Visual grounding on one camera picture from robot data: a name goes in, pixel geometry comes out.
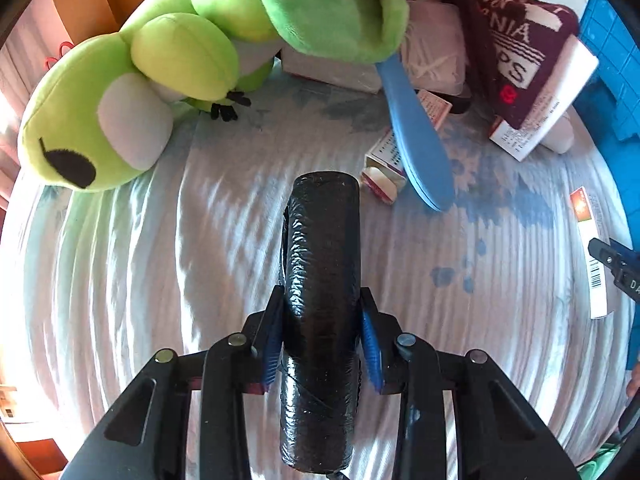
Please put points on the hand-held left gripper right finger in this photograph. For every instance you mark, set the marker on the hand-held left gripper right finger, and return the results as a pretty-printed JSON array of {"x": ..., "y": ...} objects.
[{"x": 371, "y": 355}]

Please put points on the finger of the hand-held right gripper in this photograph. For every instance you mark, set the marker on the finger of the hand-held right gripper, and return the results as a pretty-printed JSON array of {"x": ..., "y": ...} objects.
[{"x": 607, "y": 255}]

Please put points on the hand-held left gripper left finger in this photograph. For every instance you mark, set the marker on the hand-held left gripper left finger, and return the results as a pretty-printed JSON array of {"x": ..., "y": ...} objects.
[{"x": 272, "y": 340}]

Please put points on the white box with red stripe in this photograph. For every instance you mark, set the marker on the white box with red stripe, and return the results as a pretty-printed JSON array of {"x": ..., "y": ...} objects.
[{"x": 592, "y": 260}]

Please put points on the black garbage bag roll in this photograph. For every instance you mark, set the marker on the black garbage bag roll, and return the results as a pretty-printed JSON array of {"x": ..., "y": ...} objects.
[{"x": 320, "y": 270}]

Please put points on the blue plastic crate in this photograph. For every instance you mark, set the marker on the blue plastic crate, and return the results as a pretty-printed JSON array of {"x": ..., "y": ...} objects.
[{"x": 615, "y": 110}]

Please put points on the cream cup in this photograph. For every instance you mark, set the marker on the cream cup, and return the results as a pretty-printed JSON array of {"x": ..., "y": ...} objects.
[{"x": 560, "y": 137}]

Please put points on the white striped bed sheet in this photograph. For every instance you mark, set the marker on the white striped bed sheet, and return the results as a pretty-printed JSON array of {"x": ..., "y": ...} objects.
[{"x": 150, "y": 285}]

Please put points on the white cardboard box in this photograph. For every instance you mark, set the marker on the white cardboard box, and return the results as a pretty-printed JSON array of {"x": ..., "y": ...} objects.
[{"x": 550, "y": 105}]

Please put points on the small white red carton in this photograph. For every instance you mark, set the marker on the small white red carton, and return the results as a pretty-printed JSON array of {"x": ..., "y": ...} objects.
[
  {"x": 435, "y": 107},
  {"x": 385, "y": 160}
]

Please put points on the blue plastic shoehorn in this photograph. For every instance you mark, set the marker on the blue plastic shoehorn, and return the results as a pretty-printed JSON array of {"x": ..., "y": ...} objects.
[{"x": 420, "y": 150}]

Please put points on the dark red knit hat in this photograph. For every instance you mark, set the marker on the dark red knit hat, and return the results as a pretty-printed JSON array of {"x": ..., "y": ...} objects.
[{"x": 505, "y": 35}]

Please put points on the white tissue pack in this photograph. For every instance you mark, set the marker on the white tissue pack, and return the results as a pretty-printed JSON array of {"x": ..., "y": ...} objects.
[{"x": 435, "y": 50}]

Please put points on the wooden bedside furniture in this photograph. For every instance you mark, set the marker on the wooden bedside furniture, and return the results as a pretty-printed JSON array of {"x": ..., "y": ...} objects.
[{"x": 30, "y": 455}]

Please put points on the grey flat box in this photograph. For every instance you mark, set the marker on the grey flat box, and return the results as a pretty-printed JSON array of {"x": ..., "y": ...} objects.
[{"x": 330, "y": 67}]

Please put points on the green frog plush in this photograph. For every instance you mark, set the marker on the green frog plush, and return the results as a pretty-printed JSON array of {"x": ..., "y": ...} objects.
[{"x": 175, "y": 45}]

